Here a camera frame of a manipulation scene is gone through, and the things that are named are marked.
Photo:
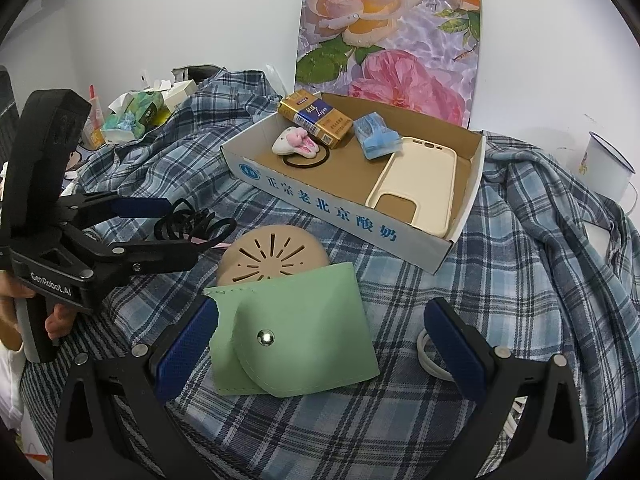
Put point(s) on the drink cup with red straw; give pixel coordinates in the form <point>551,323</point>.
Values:
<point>95,132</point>

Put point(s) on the cardboard box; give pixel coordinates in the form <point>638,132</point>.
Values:
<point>350,177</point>

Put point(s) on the cartoon figure card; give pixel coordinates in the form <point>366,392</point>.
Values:
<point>77,160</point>

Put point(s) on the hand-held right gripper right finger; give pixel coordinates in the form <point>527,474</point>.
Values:
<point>457,350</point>

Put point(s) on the blue wipe packet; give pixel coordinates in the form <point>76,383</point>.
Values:
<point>375,137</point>

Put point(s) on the person's left forearm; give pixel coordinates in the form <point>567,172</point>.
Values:
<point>10,390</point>

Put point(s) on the teal crumpled tissue pack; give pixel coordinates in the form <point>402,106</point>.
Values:
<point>122,127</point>

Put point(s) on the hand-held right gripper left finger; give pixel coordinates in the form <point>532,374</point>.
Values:
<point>185,350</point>

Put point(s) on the person's left hand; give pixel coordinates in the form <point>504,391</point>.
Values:
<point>7,310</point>

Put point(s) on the green snap pouch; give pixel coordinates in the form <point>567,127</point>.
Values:
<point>310,320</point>

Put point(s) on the white wall socket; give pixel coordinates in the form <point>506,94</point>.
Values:
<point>146,80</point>

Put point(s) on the beige phone case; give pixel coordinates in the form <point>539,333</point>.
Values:
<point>425,180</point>

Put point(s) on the floral printed board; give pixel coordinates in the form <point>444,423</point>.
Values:
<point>400,35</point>

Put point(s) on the small white box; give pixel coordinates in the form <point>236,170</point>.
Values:
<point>180,92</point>

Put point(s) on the round beige perforated disc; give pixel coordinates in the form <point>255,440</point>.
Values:
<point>300,247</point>

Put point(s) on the gold cigarette pack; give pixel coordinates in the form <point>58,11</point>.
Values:
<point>312,115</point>

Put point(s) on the green tissue pack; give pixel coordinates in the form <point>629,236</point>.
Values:
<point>147,110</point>

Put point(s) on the blue plaid shirt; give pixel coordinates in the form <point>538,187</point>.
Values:
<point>500,260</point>

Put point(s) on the white enamel mug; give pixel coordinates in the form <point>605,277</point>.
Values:
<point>605,170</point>

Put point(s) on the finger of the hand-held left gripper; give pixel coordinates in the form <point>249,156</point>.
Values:
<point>150,255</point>
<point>140,206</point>

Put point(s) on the grey pouch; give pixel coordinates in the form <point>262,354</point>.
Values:
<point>200,72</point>

